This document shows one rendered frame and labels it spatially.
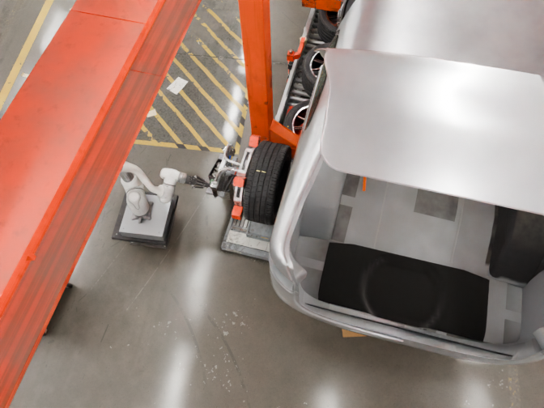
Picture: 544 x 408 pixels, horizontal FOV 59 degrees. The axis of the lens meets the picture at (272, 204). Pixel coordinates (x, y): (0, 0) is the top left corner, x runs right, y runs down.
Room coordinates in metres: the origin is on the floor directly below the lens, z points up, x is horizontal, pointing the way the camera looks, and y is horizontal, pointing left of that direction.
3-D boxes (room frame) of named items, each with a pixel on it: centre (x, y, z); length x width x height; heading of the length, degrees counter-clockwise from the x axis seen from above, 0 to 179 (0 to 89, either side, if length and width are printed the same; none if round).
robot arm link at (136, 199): (1.99, 1.16, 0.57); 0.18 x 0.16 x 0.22; 15
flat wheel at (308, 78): (3.48, -0.70, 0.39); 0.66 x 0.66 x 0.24
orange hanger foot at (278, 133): (2.44, -0.27, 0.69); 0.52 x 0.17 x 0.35; 73
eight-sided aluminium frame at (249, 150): (2.00, 0.18, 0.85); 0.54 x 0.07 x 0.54; 163
